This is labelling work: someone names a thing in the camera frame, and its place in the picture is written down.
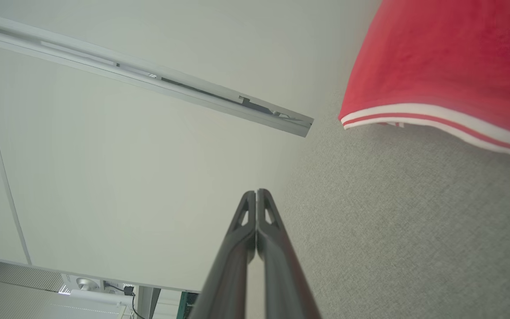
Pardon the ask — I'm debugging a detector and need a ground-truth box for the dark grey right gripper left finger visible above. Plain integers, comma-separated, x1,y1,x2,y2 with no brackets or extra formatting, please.
189,191,256,319

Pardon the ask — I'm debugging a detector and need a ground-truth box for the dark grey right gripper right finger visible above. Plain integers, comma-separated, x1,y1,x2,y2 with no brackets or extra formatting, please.
257,190,322,319

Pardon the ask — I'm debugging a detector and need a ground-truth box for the red white basketball jersey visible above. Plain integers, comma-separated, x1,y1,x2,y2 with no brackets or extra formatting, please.
338,0,510,167

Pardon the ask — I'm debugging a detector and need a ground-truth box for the green panel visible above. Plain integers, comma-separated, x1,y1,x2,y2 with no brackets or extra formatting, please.
179,290,199,319

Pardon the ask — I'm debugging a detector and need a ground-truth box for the white ceiling lamp fixture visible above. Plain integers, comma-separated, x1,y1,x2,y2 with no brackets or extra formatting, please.
58,274,137,319

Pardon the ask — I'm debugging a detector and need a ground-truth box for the black power cable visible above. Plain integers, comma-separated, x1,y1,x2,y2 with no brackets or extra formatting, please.
104,283,147,319

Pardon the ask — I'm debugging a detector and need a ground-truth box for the grey metal partition post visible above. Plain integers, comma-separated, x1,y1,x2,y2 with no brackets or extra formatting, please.
0,9,314,138

